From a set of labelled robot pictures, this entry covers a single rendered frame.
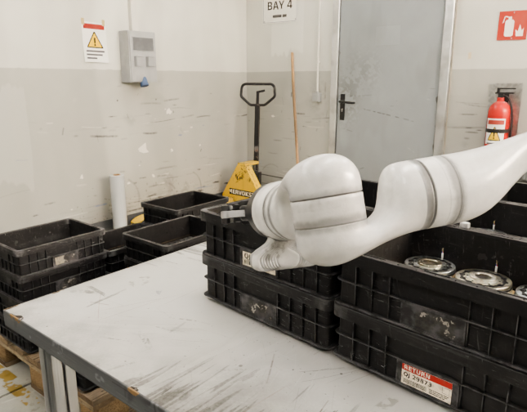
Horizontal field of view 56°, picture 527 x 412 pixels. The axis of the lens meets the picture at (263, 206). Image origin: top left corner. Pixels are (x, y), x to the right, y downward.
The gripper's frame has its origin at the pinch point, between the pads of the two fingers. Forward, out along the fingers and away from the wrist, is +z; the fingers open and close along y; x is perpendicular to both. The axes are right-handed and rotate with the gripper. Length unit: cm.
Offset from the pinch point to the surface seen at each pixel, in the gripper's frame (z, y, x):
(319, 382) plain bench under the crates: 9.4, -11.3, 32.1
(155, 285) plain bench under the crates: 60, 15, 18
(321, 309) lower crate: 15.7, -15.1, 20.4
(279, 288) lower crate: 24.5, -9.5, 17.0
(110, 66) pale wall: 340, 30, -120
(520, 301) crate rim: -16.4, -33.4, 15.7
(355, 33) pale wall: 326, -178, -142
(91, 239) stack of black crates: 152, 39, 8
